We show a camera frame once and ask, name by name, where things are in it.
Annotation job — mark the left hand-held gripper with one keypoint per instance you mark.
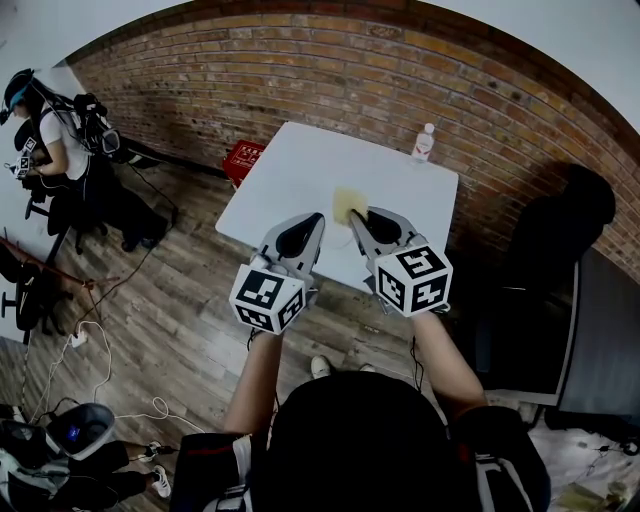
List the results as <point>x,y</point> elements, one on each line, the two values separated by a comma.
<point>280,272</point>

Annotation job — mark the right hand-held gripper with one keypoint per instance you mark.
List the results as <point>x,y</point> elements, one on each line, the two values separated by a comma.
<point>407,280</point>

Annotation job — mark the white plate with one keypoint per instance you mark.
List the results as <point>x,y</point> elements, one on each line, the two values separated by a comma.
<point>338,238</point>

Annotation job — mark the person's right forearm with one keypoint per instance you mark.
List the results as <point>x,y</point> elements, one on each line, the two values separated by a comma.
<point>445,360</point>

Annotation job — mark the person's left forearm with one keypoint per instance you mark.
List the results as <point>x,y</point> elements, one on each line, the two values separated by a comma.
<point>255,380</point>

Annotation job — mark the red box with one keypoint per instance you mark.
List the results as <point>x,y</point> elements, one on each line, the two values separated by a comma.
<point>243,161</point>

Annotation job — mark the clear water bottle red label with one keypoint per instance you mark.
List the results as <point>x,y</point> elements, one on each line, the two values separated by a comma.
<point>423,145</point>

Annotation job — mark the person's white left shoe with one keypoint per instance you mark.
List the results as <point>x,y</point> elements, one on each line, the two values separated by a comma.
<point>320,366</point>

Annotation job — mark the person's white shoe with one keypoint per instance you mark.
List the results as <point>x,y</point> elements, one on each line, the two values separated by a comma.
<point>161,481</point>
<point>320,366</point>
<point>150,451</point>
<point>367,368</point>

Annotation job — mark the person's white right shoe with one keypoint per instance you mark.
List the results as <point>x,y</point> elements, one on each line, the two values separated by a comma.
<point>367,368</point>

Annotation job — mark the black high-back chair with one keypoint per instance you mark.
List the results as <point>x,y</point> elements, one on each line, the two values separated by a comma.
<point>565,240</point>

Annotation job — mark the person's black top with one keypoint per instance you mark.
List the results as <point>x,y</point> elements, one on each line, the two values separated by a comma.
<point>360,440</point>

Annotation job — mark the black office chair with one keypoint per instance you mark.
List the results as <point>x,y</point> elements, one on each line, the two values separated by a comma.
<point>75,220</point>
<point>27,295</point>

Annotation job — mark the white power strip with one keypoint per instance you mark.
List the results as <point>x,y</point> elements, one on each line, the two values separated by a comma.
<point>78,340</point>

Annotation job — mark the red-brown wooden stick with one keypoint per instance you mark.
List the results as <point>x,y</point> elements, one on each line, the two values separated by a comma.
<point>55,274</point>

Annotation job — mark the grey waste bin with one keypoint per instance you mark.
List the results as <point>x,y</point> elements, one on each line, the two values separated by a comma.
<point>82,430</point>

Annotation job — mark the crumpled white sheet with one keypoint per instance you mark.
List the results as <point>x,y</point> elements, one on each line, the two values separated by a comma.
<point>585,465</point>

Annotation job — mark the grey black backpack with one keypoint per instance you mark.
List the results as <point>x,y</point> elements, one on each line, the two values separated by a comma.
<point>27,465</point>

